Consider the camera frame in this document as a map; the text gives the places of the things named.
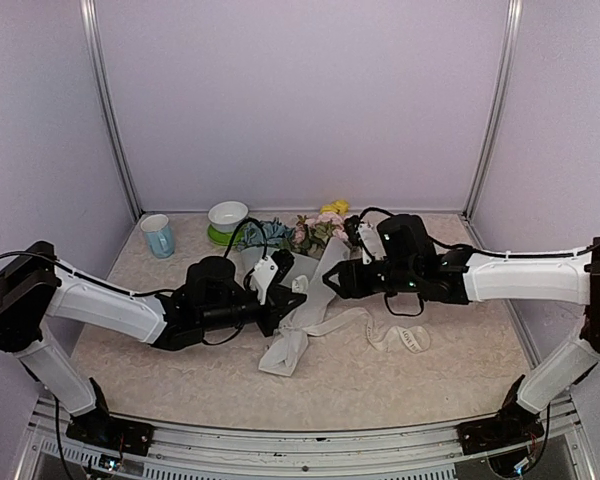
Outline light blue mug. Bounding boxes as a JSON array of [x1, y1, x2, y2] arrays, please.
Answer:
[[140, 214, 175, 259]]

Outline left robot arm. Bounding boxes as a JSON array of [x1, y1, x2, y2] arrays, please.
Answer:
[[0, 241, 307, 456]]

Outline white ceramic bowl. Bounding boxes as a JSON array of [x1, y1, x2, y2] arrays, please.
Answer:
[[207, 201, 249, 233]]

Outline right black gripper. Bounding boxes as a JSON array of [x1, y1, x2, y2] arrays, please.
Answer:
[[324, 257, 420, 298]]

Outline pink fake flower bunch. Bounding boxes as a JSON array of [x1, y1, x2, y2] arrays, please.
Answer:
[[291, 212, 352, 259]]

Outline right aluminium frame post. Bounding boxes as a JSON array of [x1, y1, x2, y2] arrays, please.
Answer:
[[463, 0, 523, 223]]

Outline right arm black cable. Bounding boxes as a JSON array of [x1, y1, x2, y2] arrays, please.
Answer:
[[357, 206, 600, 261]]

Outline green plate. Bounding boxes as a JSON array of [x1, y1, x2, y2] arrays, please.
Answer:
[[207, 223, 237, 246]]

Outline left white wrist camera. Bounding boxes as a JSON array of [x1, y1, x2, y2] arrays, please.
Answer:
[[249, 249, 294, 305]]

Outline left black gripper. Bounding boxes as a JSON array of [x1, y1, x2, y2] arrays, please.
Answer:
[[200, 287, 307, 338]]

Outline cream printed ribbon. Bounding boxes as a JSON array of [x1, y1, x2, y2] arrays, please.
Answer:
[[268, 280, 432, 359]]

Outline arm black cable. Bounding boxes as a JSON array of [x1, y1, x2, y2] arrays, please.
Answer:
[[0, 217, 276, 311], [357, 206, 600, 261]]

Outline front aluminium rail base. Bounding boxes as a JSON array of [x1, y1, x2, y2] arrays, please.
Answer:
[[7, 396, 600, 479]]

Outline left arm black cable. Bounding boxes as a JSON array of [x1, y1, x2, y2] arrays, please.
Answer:
[[0, 217, 276, 311]]

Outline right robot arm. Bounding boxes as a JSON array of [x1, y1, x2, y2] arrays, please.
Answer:
[[322, 214, 600, 455]]

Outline yellow fake flower stem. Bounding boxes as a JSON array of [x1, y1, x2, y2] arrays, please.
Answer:
[[320, 199, 350, 216]]

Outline aluminium frame post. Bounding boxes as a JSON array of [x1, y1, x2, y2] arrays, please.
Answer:
[[463, 0, 523, 223], [80, 0, 143, 222]]

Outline left aluminium frame post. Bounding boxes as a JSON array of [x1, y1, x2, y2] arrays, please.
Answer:
[[80, 0, 143, 222]]

